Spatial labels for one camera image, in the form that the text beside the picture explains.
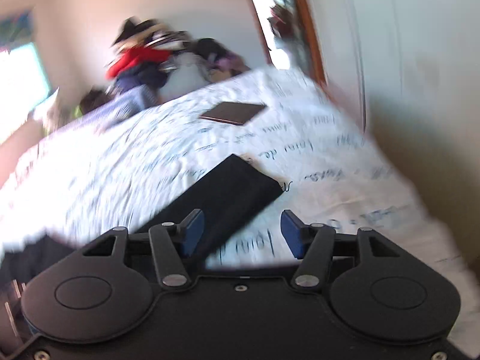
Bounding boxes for black pants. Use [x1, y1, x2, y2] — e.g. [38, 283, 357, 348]
[1, 154, 282, 286]

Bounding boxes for white script-print quilt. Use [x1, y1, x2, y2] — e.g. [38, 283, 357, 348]
[1, 67, 479, 357]

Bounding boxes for navy folded clothes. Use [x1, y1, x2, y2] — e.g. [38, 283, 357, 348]
[115, 63, 168, 93]

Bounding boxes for dark tablet on bed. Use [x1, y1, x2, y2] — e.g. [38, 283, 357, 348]
[199, 102, 267, 126]

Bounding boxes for grey clothes bundle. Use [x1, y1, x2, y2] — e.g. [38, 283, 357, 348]
[159, 52, 210, 102]

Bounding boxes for window with teal frame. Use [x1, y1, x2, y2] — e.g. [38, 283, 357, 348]
[0, 42, 50, 143]

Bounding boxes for red jacket on pile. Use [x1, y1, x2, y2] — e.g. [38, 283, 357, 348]
[106, 46, 172, 80]

